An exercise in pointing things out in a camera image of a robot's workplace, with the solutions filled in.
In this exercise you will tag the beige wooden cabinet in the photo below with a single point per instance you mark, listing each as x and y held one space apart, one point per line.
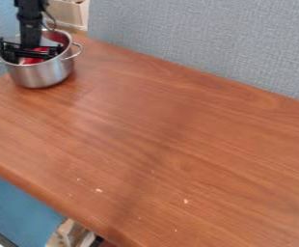
71 13

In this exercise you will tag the stainless steel pot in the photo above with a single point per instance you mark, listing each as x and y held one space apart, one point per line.
51 72

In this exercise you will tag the red plastic block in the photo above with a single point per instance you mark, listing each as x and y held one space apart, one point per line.
27 60

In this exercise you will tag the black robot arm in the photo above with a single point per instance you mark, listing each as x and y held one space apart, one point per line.
33 6

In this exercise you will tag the white frame under table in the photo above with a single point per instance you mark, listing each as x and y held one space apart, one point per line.
71 235

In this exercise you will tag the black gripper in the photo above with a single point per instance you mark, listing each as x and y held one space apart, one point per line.
15 48

